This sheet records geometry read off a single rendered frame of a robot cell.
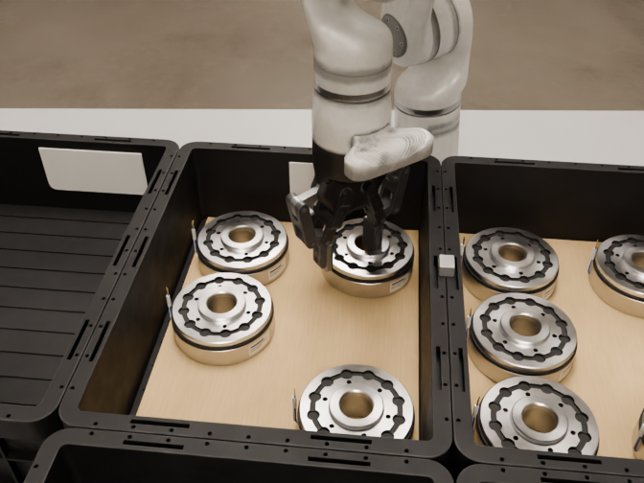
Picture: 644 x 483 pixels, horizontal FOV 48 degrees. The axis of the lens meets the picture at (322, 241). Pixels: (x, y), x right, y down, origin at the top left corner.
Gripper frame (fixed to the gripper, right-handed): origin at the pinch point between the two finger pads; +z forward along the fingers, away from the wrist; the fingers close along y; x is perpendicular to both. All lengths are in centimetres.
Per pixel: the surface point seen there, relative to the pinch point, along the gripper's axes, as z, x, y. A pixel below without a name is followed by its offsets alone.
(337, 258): 1.8, -0.7, 0.9
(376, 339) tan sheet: 4.7, 9.2, 2.7
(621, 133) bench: 17, -16, -71
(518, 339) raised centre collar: 1.1, 19.2, -6.7
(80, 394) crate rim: -5.3, 8.6, 31.1
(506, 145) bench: 17, -25, -51
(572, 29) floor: 86, -157, -234
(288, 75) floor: 86, -188, -100
